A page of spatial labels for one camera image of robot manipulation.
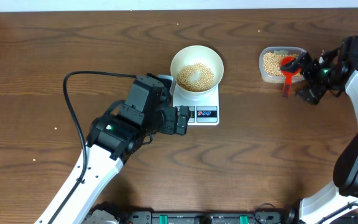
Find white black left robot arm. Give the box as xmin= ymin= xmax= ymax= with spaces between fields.
xmin=37 ymin=73 xmax=190 ymax=223

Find clear plastic container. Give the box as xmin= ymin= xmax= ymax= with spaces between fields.
xmin=259 ymin=47 xmax=305 ymax=84

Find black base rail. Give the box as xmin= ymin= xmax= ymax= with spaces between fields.
xmin=83 ymin=210 xmax=285 ymax=224

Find white digital kitchen scale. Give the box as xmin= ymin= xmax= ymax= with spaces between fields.
xmin=173 ymin=84 xmax=220 ymax=126

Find red plastic measuring scoop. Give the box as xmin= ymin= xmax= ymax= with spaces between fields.
xmin=280 ymin=57 xmax=301 ymax=98

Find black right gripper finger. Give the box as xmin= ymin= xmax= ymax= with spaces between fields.
xmin=295 ymin=85 xmax=327 ymax=105
xmin=280 ymin=52 xmax=311 ymax=72

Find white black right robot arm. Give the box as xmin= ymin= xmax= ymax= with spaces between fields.
xmin=280 ymin=35 xmax=358 ymax=223

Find soybeans in bowl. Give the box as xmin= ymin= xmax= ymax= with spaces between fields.
xmin=177 ymin=63 xmax=214 ymax=92

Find cream round bowl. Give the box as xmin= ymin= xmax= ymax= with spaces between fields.
xmin=170 ymin=45 xmax=224 ymax=93

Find soybeans in container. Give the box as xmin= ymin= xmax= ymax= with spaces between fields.
xmin=262 ymin=52 xmax=298 ymax=77

